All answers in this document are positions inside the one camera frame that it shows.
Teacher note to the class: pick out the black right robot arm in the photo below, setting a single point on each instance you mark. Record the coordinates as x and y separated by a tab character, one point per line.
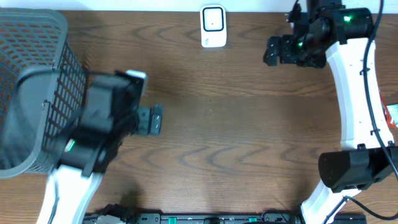
368	152

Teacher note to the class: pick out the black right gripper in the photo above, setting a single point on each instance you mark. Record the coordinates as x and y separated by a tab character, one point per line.
285	41

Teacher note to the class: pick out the orange chocolate bar wrapper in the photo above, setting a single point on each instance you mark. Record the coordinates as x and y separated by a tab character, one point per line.
386	113

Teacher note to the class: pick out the green tissue pack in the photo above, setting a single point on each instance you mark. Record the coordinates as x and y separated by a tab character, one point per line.
393	111

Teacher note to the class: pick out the white barcode scanner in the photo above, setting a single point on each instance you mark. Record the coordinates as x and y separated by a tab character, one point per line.
213	26

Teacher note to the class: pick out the grey plastic mesh basket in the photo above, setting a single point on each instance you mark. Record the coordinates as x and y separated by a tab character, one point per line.
42	84

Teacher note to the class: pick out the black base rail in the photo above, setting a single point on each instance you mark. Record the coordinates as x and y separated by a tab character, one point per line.
118	214

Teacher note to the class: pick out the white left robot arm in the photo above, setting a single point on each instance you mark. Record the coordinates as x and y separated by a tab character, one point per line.
89	142

